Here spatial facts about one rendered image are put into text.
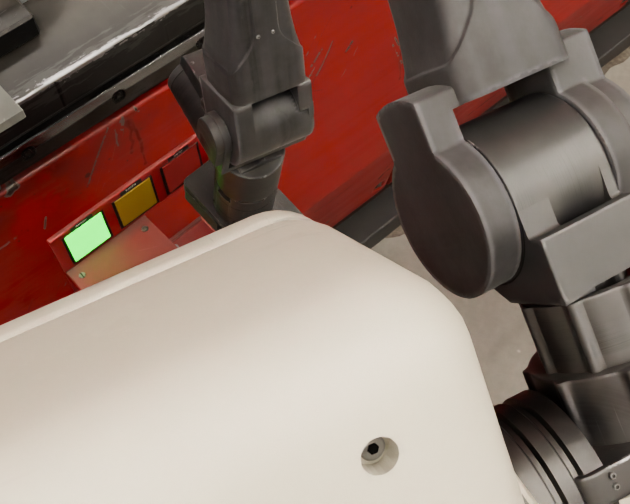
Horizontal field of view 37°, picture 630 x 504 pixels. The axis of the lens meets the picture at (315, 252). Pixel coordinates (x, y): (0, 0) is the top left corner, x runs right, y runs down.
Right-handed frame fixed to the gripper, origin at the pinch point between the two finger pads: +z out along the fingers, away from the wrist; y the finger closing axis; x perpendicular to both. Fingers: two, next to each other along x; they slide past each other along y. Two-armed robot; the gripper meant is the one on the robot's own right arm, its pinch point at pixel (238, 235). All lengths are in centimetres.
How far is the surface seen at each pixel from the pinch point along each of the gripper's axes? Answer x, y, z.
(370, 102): -43, 13, 38
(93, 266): 12.4, 8.3, 4.5
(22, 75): 5.4, 28.3, -0.3
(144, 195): 4.0, 10.1, 1.6
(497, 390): -39, -34, 74
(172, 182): 0.5, 9.8, 2.6
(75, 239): 12.5, 10.4, 0.7
